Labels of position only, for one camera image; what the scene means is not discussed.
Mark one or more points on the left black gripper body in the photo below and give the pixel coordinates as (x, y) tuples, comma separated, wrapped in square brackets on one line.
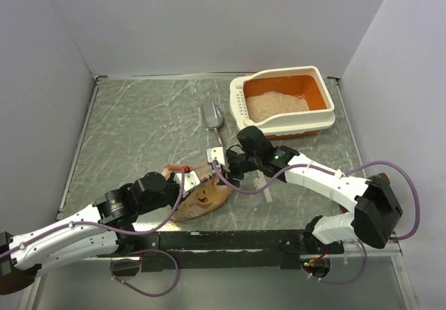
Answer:
[(169, 196)]

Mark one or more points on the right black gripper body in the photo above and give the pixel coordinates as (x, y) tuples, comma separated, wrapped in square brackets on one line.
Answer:
[(238, 164)]

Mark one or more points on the clear plastic bag clip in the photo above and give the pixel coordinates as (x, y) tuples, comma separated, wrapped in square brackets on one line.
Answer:
[(259, 182)]

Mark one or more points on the pink cat litter bag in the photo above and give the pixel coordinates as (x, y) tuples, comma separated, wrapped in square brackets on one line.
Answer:
[(210, 196)]

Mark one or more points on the metal litter scoop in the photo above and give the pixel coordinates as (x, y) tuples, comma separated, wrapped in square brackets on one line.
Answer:
[(212, 119)]

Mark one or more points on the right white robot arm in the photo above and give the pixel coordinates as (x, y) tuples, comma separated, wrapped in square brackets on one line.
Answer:
[(371, 207)]

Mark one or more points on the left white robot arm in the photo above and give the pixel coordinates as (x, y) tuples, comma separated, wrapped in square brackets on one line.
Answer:
[(103, 227)]

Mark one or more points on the cream orange litter box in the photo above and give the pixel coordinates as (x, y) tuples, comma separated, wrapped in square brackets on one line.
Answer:
[(282, 102)]

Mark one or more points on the brown dustpan brush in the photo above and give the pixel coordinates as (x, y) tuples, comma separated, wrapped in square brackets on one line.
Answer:
[(382, 176)]

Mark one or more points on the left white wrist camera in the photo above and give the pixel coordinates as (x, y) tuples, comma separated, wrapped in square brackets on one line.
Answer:
[(188, 179)]

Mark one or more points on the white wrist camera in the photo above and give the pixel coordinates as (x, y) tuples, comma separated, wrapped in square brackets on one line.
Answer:
[(188, 179), (216, 154)]

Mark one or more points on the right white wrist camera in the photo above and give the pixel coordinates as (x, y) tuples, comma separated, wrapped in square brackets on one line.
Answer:
[(216, 154)]

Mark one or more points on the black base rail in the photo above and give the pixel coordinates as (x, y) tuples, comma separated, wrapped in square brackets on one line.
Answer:
[(285, 249)]

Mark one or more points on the aluminium frame rail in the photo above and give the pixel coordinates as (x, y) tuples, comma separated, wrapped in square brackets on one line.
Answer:
[(348, 250)]

